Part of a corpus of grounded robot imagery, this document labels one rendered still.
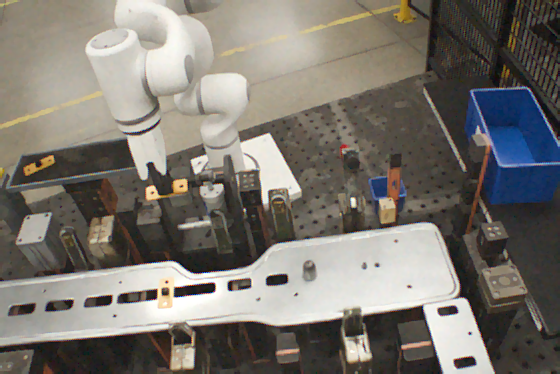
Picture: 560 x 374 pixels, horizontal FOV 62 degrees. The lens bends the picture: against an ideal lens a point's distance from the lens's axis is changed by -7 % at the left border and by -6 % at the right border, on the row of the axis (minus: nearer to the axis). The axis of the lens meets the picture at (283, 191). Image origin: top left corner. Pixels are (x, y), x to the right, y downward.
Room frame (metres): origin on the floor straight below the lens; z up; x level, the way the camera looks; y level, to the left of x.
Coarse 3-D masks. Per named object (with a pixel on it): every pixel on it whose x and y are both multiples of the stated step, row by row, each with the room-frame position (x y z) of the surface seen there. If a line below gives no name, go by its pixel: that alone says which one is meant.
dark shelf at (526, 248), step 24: (432, 96) 1.20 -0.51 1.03; (456, 96) 1.18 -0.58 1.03; (456, 120) 1.06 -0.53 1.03; (456, 144) 0.96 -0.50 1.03; (480, 192) 0.78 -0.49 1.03; (504, 216) 0.69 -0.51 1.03; (528, 216) 0.68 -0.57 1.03; (552, 216) 0.66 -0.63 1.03; (528, 240) 0.61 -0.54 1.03; (552, 240) 0.60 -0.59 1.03; (528, 264) 0.55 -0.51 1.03; (552, 264) 0.53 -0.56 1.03; (528, 288) 0.49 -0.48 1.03; (552, 288) 0.48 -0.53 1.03; (552, 312) 0.42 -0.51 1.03; (552, 336) 0.38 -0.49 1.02
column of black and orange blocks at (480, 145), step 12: (480, 144) 0.77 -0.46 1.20; (468, 156) 0.80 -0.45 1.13; (480, 156) 0.77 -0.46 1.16; (468, 168) 0.79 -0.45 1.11; (480, 168) 0.77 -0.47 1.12; (468, 180) 0.78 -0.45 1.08; (480, 180) 0.77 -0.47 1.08; (468, 192) 0.77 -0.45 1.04; (468, 204) 0.77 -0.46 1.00; (456, 216) 0.80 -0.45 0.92; (468, 216) 0.77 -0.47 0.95; (456, 228) 0.79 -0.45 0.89; (468, 228) 0.77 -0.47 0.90; (456, 240) 0.77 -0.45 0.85; (456, 252) 0.77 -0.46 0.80; (456, 264) 0.77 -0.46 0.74
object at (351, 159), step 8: (344, 152) 0.80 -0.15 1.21; (352, 152) 0.80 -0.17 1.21; (344, 160) 0.79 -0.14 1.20; (352, 160) 0.77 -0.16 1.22; (344, 168) 0.79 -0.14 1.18; (352, 168) 0.76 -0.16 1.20; (344, 176) 0.79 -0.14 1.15; (352, 176) 0.79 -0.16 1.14; (344, 184) 0.79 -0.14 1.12; (352, 184) 0.79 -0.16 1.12; (360, 184) 0.78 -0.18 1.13; (352, 192) 0.78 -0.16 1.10; (360, 192) 0.77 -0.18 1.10; (360, 200) 0.77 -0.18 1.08; (360, 208) 0.77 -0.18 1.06
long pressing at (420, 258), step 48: (336, 240) 0.73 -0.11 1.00; (384, 240) 0.70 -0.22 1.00; (432, 240) 0.68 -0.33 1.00; (0, 288) 0.74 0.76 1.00; (48, 288) 0.72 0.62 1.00; (96, 288) 0.70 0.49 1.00; (144, 288) 0.68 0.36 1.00; (288, 288) 0.62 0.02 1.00; (336, 288) 0.60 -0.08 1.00; (384, 288) 0.57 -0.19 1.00; (432, 288) 0.55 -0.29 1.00; (0, 336) 0.60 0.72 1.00; (48, 336) 0.58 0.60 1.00; (96, 336) 0.57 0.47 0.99
